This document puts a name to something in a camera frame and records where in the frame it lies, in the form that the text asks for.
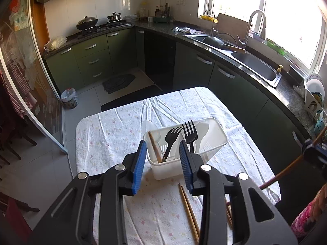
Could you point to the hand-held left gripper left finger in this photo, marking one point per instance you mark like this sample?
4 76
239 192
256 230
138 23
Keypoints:
139 168

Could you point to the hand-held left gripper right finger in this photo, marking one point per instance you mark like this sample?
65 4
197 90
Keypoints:
186 168

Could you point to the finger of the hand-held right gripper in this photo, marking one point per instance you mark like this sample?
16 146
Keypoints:
319 158
309 148

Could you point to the white plastic utensil holder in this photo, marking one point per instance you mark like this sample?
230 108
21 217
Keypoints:
163 171

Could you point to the brown wooden chopstick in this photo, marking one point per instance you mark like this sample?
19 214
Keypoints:
281 173
229 214
154 146

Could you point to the black plastic fork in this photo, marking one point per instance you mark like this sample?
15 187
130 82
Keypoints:
172 136
189 132

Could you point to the white plastic spoon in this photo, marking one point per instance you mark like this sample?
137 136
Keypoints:
203 130

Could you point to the white dish rack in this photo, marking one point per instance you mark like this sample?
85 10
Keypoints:
310 107

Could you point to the white floral tablecloth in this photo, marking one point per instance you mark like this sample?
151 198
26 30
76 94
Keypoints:
115 132

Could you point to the white patterned plate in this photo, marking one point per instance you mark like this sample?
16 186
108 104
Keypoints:
314 86

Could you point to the black floor mat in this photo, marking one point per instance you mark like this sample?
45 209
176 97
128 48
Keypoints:
127 99

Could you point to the small brass tap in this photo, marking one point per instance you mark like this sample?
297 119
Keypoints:
280 68

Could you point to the grey striped floor mat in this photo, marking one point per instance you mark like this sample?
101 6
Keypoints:
117 84

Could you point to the steel kitchen sink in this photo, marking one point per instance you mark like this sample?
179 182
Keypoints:
255 66

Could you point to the small trash bin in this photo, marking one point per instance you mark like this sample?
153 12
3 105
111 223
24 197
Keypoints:
69 99

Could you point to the green sill containers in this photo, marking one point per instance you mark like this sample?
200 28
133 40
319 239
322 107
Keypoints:
276 47

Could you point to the green base cabinets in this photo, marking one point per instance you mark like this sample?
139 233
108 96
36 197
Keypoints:
76 63

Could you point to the red chair back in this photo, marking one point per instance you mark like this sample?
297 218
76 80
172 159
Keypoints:
18 222

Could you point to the tall steel faucet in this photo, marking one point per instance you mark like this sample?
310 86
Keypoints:
249 28

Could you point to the kitchen window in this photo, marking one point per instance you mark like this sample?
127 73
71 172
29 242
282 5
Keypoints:
288 15

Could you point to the white dish rag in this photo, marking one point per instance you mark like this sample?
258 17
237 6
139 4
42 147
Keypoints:
185 30

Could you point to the gas stove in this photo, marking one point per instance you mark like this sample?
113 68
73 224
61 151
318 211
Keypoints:
107 27

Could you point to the red checked apron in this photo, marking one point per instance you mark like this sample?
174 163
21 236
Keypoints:
12 94

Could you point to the small steel faucet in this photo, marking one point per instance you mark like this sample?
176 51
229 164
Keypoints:
212 23

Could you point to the wooden cutting board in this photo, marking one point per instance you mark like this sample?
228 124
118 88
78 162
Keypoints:
230 23

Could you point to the clear food container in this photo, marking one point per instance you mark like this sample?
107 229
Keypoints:
131 18

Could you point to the green bottle tray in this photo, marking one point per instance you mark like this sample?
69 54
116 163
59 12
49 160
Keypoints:
163 20

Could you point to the clear plastic bag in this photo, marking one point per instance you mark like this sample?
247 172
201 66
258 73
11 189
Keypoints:
55 44

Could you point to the yellow sponge tray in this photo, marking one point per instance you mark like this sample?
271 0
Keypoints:
209 18

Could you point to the small black pot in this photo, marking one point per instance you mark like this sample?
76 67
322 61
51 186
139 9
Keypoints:
114 17

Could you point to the black wok with lid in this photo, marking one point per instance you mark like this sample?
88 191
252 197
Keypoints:
86 22

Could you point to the yellow oil bottle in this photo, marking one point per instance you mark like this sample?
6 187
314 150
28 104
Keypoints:
143 10

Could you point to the row of sauce bottles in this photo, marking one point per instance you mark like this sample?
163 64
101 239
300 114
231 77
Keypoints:
162 11

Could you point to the sliding glass door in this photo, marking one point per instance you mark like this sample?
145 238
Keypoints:
25 56

